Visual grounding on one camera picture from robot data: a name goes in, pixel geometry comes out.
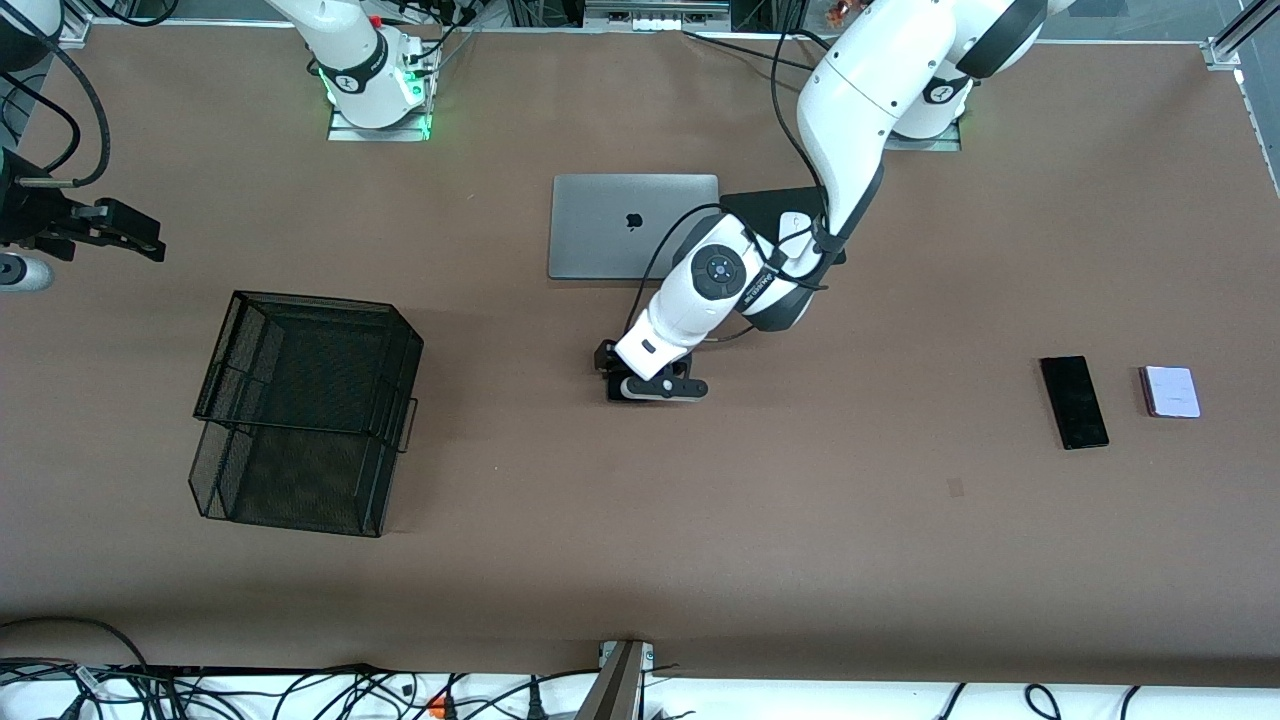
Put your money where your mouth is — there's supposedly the black slab smartphone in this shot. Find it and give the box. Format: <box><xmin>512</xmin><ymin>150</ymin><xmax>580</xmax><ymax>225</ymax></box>
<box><xmin>1038</xmin><ymin>355</ymin><xmax>1111</xmax><ymax>452</ymax></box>

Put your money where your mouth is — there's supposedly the lilac flip phone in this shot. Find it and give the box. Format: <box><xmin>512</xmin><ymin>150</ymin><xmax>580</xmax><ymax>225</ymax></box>
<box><xmin>1139</xmin><ymin>365</ymin><xmax>1202</xmax><ymax>420</ymax></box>

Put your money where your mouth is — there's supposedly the grey closed laptop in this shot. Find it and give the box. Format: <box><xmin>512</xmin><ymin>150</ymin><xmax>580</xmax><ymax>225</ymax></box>
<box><xmin>547</xmin><ymin>174</ymin><xmax>722</xmax><ymax>282</ymax></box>

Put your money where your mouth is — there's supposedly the black mesh two-tier tray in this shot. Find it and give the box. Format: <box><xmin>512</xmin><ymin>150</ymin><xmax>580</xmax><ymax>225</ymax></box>
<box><xmin>188</xmin><ymin>290</ymin><xmax>425</xmax><ymax>539</ymax></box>

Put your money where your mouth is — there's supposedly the black mouse pad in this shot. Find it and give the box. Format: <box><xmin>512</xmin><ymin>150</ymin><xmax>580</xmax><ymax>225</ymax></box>
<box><xmin>720</xmin><ymin>186</ymin><xmax>848</xmax><ymax>269</ymax></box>

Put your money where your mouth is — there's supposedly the grey power strip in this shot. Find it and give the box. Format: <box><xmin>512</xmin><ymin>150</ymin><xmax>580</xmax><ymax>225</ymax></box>
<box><xmin>583</xmin><ymin>0</ymin><xmax>732</xmax><ymax>33</ymax></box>

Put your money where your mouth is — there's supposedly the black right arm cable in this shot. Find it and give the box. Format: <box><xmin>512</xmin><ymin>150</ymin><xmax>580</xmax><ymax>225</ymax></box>
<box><xmin>0</xmin><ymin>8</ymin><xmax>112</xmax><ymax>191</ymax></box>

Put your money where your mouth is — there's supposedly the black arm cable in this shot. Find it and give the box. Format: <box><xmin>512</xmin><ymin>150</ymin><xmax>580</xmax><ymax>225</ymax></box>
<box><xmin>622</xmin><ymin>0</ymin><xmax>852</xmax><ymax>347</ymax></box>
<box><xmin>0</xmin><ymin>8</ymin><xmax>112</xmax><ymax>191</ymax></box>

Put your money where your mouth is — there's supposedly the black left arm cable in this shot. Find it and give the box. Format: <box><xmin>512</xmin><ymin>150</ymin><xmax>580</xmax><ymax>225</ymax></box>
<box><xmin>622</xmin><ymin>0</ymin><xmax>852</xmax><ymax>347</ymax></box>

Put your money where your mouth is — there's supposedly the grey metal camera bracket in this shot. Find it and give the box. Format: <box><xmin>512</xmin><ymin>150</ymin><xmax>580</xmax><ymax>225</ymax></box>
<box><xmin>575</xmin><ymin>640</ymin><xmax>657</xmax><ymax>720</ymax></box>

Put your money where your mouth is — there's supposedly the black cable on table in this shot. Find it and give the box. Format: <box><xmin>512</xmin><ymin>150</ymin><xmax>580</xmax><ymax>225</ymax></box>
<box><xmin>683</xmin><ymin>28</ymin><xmax>833</xmax><ymax>77</ymax></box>

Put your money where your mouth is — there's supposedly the thick black floor cable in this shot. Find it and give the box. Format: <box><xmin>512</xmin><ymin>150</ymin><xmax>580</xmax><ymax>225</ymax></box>
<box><xmin>0</xmin><ymin>615</ymin><xmax>153</xmax><ymax>674</ymax></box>

